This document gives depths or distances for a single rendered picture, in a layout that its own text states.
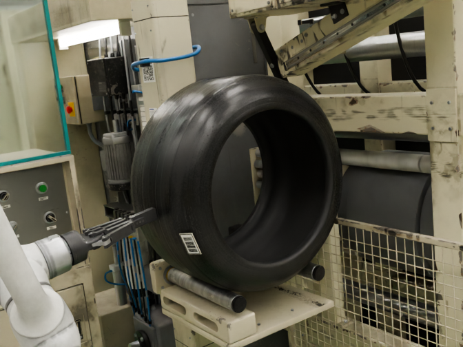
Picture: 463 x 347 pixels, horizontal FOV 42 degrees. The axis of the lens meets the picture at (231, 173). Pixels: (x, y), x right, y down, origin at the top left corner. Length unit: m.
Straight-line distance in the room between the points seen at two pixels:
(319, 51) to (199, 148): 0.57
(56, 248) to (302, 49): 0.95
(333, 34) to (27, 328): 1.11
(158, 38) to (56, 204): 0.65
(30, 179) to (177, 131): 0.69
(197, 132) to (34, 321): 0.55
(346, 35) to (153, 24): 0.55
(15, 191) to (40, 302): 0.85
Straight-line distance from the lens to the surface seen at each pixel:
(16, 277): 1.15
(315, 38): 1.82
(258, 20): 1.91
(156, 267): 1.81
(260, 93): 1.51
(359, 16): 1.69
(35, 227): 2.03
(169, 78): 1.80
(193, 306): 1.68
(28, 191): 2.00
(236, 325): 1.57
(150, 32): 1.80
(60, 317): 1.24
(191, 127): 1.43
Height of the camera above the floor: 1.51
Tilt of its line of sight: 10 degrees down
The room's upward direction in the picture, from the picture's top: 6 degrees counter-clockwise
